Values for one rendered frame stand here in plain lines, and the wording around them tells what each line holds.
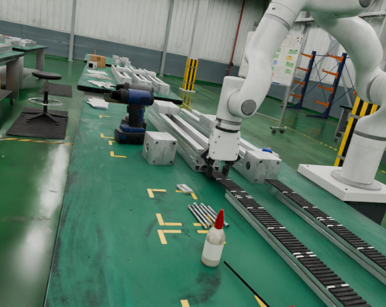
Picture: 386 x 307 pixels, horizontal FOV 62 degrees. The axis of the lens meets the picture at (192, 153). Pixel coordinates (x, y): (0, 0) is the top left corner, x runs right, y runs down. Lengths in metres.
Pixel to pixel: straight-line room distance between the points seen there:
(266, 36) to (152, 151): 0.52
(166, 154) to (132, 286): 0.64
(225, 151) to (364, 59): 0.56
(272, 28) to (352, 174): 0.66
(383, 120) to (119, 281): 1.05
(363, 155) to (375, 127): 0.11
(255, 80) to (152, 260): 0.56
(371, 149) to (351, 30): 0.44
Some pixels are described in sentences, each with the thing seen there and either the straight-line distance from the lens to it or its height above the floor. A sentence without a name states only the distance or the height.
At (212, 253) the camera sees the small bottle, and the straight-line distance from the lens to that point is 0.65.
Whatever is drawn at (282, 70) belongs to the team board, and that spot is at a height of 1.23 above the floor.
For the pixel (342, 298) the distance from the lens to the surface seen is 0.67.
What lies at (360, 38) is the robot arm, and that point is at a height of 1.32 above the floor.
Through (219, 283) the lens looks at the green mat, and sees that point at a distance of 0.64.
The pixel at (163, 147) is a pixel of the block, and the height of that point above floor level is 0.85.
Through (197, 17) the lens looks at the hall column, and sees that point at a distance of 11.47.
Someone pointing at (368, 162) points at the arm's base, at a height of 0.91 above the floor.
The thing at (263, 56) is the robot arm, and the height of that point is 1.20.
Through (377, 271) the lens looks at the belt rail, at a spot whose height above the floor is 0.79.
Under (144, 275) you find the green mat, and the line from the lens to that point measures 0.62.
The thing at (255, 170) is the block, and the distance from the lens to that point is 1.14.
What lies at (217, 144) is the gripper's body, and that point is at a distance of 1.02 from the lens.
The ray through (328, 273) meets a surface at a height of 0.81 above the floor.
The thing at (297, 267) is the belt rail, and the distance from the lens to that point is 0.74.
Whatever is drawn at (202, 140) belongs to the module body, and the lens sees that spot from 1.27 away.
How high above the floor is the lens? 1.16
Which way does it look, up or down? 16 degrees down
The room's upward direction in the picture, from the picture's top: 11 degrees clockwise
